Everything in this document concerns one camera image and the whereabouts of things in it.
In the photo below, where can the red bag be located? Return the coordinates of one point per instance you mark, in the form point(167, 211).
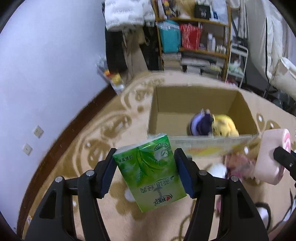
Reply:
point(191, 36)

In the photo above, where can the clear bag of toys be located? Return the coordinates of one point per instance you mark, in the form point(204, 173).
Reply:
point(114, 79)

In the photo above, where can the teal bag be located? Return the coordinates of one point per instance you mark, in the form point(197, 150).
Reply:
point(170, 36)

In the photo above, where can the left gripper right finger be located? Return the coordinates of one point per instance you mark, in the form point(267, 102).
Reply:
point(239, 218)

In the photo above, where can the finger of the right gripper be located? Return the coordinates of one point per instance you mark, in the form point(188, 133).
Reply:
point(286, 159)

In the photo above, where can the yellow plush toy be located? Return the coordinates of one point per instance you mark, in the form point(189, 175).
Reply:
point(224, 126)

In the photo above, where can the cream folded mattress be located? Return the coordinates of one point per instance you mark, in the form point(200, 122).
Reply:
point(271, 45)

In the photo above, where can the stack of books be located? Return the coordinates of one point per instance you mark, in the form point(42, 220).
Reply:
point(172, 61)

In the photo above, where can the green tissue pack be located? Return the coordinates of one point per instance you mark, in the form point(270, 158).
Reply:
point(150, 172)

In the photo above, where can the lower wall socket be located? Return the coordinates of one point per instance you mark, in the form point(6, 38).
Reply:
point(27, 149)

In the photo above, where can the white fluffy penguin plush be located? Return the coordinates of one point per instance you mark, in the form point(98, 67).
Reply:
point(218, 170)

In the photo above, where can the white metal cart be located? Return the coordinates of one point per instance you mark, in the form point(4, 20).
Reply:
point(237, 62)

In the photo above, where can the upper wall socket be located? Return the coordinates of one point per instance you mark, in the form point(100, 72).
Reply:
point(38, 131)

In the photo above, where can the wall socket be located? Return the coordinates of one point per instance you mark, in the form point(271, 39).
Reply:
point(27, 149)
point(38, 131)

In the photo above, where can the pink swirl roll pillow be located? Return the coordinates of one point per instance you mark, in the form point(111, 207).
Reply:
point(267, 169)

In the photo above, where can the black box labelled 40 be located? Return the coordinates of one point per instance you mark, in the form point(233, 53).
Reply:
point(202, 11)

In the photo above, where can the wooden bookshelf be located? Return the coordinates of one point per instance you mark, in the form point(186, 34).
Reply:
point(211, 59)

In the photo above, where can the purple haired plush doll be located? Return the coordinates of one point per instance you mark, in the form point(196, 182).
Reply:
point(201, 123)

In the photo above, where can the pink packaged plush doll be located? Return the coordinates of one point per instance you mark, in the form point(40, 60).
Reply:
point(240, 166)

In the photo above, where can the cardboard box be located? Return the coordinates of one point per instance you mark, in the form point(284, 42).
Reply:
point(186, 115)

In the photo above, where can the white puffer jacket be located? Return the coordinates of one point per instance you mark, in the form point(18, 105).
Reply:
point(128, 15)

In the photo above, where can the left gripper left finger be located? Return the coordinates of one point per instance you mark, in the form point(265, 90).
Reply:
point(54, 217)

